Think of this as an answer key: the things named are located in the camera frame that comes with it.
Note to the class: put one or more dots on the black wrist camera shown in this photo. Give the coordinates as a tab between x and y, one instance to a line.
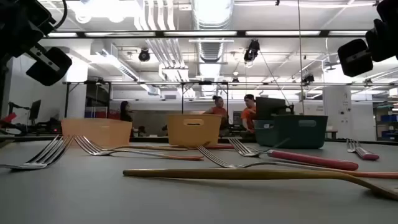
354	60
51	70

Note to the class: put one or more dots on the black monitor on stand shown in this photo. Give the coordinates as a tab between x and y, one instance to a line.
269	107

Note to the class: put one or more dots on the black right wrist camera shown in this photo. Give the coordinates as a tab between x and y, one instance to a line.
354	60

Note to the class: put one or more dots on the black overhead light beam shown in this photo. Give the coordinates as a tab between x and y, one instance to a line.
241	33

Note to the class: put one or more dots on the shelf with blue bins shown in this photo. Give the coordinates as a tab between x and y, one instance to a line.
388	118

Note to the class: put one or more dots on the translucent orange plastic bin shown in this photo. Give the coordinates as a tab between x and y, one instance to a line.
96	132

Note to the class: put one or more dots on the yellow plastic bin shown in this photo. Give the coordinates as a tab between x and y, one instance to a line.
192	133

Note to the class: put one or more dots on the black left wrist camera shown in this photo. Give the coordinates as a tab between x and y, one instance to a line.
51	70

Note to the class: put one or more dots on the black table frame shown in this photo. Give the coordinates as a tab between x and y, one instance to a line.
149	139

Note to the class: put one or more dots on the black background robot arm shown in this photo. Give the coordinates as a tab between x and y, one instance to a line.
12	107

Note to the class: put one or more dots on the small black monitor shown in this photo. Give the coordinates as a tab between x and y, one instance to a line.
35	109

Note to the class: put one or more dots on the black background rig frame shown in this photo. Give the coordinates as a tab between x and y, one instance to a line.
66	99

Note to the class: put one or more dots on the teal plastic bin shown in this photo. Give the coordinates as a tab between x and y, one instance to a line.
295	133

